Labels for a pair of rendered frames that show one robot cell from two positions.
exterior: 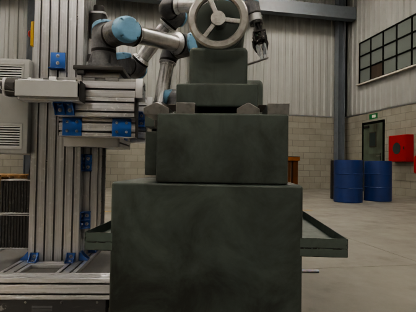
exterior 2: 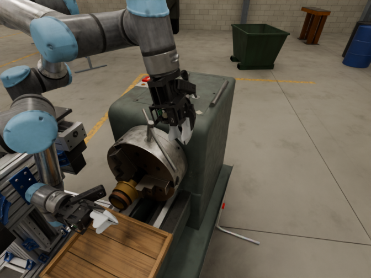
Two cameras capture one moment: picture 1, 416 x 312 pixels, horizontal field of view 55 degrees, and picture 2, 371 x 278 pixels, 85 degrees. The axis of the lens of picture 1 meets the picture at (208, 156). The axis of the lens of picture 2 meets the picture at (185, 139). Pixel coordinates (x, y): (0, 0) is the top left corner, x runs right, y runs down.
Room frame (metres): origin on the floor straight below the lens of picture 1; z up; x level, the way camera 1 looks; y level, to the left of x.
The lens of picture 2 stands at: (1.78, -0.45, 1.69)
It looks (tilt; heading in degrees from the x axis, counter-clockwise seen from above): 38 degrees down; 19
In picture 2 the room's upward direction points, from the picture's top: straight up
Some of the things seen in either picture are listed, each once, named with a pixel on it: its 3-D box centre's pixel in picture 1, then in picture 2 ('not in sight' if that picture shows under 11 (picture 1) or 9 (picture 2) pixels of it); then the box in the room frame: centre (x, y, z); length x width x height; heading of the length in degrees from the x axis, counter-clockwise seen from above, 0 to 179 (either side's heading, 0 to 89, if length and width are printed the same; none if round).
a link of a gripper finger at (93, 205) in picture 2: not in sight; (94, 208); (2.06, -0.04, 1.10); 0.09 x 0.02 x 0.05; 86
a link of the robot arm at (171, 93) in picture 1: (174, 97); (44, 196); (2.05, 0.18, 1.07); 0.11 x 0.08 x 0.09; 86
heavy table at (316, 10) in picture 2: (281, 174); (309, 25); (11.23, -2.10, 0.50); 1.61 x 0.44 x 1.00; 11
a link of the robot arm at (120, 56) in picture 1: (122, 63); (22, 83); (2.38, 0.53, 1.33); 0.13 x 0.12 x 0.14; 158
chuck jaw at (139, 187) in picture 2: not in sight; (156, 185); (2.22, -0.19, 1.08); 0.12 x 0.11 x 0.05; 86
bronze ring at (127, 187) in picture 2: not in sight; (125, 193); (2.15, -0.09, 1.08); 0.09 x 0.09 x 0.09; 86
